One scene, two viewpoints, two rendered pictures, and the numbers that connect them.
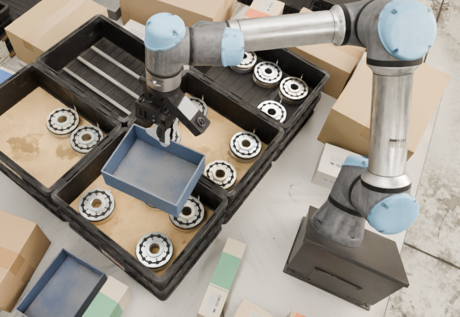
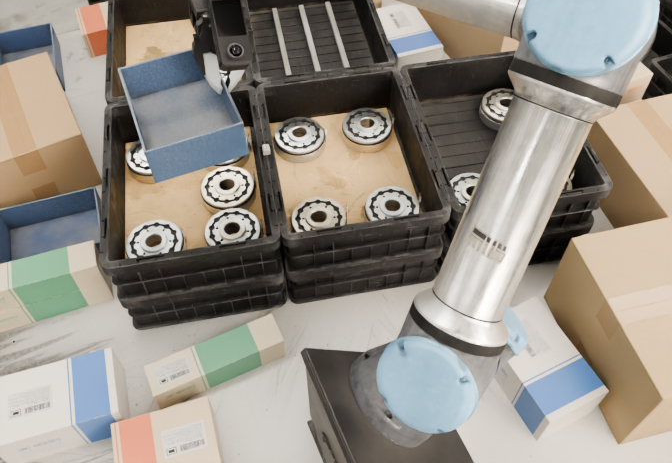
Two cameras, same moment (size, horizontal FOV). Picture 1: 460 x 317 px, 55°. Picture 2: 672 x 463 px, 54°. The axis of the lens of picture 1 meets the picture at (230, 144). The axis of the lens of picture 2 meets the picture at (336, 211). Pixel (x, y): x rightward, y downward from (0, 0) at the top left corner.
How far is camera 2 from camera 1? 0.66 m
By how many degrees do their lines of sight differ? 29
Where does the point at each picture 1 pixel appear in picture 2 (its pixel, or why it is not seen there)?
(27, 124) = (181, 43)
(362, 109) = (627, 273)
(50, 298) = (45, 235)
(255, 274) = (270, 394)
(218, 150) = (353, 195)
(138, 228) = (170, 213)
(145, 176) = (173, 119)
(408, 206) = (445, 380)
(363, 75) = not seen: outside the picture
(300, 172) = not seen: hidden behind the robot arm
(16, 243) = (45, 138)
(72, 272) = (89, 226)
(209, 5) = not seen: hidden behind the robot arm
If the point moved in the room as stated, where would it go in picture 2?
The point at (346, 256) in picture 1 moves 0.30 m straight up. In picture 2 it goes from (336, 420) to (336, 306)
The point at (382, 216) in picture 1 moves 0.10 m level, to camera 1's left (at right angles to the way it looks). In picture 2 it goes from (389, 365) to (334, 303)
